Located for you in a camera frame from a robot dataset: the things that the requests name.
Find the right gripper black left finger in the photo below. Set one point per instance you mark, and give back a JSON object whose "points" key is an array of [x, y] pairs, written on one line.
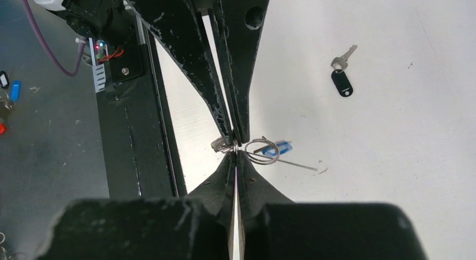
{"points": [[196, 226]]}

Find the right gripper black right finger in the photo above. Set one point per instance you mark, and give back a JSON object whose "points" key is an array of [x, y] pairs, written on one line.
{"points": [[275, 227]]}

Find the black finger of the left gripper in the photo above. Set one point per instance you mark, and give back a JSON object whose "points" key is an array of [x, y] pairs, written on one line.
{"points": [[240, 28], [177, 27]]}

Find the key with black head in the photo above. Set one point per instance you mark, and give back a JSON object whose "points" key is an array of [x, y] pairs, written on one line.
{"points": [[338, 75]]}

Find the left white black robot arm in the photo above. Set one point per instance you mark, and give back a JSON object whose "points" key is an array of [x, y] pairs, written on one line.
{"points": [[214, 43]]}

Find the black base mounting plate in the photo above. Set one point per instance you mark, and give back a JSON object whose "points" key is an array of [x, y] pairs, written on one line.
{"points": [[139, 145]]}

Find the pile of coloured key tags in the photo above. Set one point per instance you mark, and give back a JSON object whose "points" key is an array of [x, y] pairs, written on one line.
{"points": [[10, 94]]}

